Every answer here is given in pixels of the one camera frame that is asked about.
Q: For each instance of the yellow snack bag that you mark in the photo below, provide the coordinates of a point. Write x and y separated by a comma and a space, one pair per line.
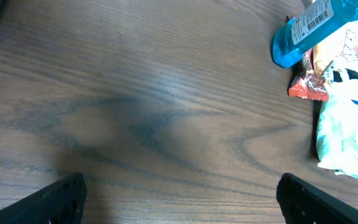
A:
336, 60

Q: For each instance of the light teal snack packet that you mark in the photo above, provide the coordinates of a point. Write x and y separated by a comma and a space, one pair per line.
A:
337, 137

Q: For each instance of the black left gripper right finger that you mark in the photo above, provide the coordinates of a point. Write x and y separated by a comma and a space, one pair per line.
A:
301, 202

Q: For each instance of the teal mouthwash bottle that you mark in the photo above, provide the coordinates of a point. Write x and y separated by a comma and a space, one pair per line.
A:
318, 21

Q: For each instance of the red chocolate bar wrapper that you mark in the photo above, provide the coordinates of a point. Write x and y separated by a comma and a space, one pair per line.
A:
307, 84

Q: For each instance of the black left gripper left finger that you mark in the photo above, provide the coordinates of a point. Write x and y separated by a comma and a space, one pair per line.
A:
60, 202

